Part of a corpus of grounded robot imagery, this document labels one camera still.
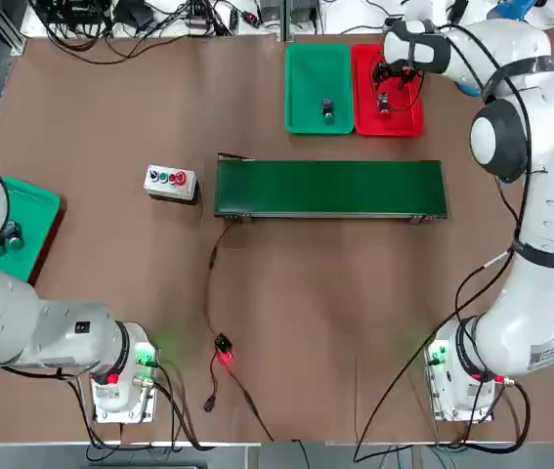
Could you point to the aluminium frame rail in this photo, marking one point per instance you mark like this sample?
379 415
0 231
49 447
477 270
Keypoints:
12 29

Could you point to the green plastic tray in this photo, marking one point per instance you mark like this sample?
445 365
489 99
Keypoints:
306 73
32 210

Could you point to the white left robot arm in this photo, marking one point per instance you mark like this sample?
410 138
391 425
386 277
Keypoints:
37 322

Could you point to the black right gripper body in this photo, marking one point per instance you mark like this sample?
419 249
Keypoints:
398 66

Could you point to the red-capped push button part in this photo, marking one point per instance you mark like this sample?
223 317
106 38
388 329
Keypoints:
384 105

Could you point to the black electronics box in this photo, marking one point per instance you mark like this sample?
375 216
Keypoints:
73 10

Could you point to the red plastic tray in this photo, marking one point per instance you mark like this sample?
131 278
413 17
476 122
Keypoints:
364 122

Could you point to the aluminium frame post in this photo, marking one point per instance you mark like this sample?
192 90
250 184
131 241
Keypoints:
286 19

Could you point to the small black circuit module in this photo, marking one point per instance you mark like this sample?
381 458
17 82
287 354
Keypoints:
224 344

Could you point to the blue desk lamp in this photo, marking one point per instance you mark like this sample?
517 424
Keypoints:
513 9

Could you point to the black power adapter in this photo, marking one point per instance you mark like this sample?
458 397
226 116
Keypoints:
132 14

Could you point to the green belt conveyor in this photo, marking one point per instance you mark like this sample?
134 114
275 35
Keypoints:
330 188

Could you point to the grey push-button control box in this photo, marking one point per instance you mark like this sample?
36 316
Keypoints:
169 193

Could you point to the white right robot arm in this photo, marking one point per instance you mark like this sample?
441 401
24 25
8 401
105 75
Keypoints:
550 205

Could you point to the black power supply unit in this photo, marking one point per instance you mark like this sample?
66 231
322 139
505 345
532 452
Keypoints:
306 7

